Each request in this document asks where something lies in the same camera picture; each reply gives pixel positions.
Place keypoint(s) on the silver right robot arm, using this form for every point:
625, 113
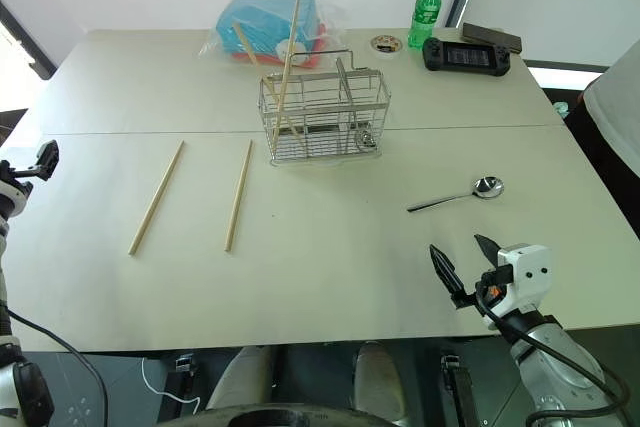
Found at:
555, 367

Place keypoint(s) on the dark rectangular box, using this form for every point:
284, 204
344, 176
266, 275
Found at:
492, 37

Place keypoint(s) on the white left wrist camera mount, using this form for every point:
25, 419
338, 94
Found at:
9, 199

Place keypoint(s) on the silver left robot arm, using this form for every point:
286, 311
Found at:
17, 382

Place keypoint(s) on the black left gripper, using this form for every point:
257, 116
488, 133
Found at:
14, 173

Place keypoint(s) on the black table leg bracket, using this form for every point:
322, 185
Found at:
459, 387
179, 382

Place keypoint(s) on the person in white shirt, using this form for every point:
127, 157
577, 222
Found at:
612, 112

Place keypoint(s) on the black handheld game console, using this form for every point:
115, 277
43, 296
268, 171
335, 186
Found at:
467, 56

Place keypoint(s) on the green plastic soda bottle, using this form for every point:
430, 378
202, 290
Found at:
424, 17

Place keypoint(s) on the wooden chopstick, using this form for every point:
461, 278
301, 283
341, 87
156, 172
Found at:
156, 198
255, 59
238, 196
287, 62

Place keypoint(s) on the white robot foot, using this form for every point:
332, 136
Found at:
242, 379
380, 382

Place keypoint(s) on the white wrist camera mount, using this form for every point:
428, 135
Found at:
529, 274
9, 199

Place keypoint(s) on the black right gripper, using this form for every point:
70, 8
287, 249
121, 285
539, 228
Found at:
491, 283

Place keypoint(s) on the plastic bag with blue box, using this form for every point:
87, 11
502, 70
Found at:
270, 29

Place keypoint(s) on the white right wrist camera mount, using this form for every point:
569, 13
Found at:
529, 274

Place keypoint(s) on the dark rounded robot base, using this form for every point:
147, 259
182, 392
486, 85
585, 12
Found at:
285, 418

